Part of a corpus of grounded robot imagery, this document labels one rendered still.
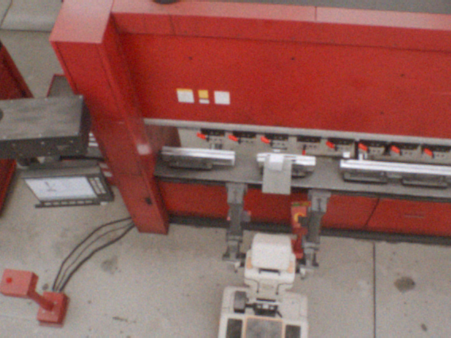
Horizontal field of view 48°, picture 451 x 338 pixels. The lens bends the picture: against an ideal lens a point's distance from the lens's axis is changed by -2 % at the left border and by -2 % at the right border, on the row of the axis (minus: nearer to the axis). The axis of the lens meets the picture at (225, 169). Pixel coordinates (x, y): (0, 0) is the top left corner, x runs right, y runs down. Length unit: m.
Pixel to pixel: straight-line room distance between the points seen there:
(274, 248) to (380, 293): 1.66
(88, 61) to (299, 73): 1.06
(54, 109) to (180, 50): 0.70
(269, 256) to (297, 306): 1.10
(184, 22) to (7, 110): 1.01
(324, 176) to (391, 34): 1.38
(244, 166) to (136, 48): 1.29
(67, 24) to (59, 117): 0.46
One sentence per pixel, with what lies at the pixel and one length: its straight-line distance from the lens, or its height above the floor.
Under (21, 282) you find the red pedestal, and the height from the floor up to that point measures 0.80.
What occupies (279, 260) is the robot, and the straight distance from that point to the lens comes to 2.83.
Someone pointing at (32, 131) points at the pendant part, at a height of 1.95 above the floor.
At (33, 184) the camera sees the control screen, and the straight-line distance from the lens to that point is 3.05.
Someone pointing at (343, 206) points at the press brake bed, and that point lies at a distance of 3.82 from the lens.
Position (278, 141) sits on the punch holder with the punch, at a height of 1.25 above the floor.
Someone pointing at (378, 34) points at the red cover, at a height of 2.24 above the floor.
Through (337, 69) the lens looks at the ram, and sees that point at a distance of 2.71.
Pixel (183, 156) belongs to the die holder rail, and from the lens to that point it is 3.58.
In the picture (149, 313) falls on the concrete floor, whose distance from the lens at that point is 4.18.
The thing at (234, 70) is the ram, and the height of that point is 1.91.
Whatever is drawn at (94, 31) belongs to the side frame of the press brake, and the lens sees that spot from 2.49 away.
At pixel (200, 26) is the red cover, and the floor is 2.23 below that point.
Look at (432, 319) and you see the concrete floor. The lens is 4.35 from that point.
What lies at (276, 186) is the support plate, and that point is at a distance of 3.38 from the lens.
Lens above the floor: 4.00
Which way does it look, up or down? 61 degrees down
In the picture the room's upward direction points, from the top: 4 degrees counter-clockwise
